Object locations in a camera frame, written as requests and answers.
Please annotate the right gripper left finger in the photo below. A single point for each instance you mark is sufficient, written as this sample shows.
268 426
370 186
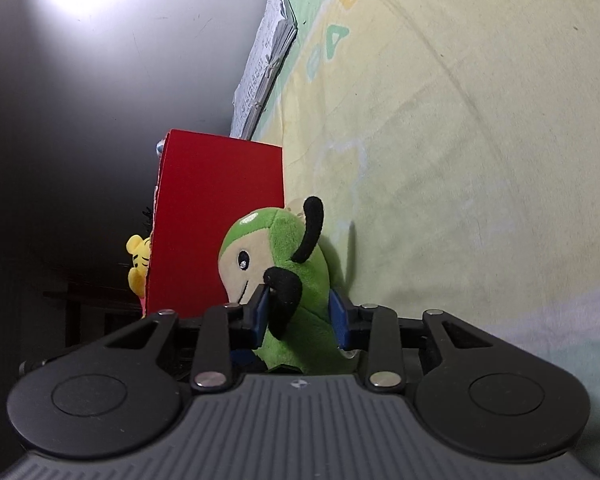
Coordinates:
228 336

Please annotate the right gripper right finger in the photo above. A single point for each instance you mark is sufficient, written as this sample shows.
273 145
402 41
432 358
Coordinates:
373 332

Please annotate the green plush toy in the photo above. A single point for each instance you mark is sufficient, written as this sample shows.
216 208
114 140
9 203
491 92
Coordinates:
277 249

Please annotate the yellow tiger plush toy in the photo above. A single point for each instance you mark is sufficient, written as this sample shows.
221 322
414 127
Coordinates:
139 249

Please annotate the red cardboard box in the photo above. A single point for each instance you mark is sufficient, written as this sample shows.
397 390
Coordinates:
205 183

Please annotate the yellow cartoon baby blanket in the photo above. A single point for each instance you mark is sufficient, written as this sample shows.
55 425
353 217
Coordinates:
455 145

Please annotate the stack of printed papers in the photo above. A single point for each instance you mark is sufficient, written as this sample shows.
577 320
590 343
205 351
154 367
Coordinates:
275 35

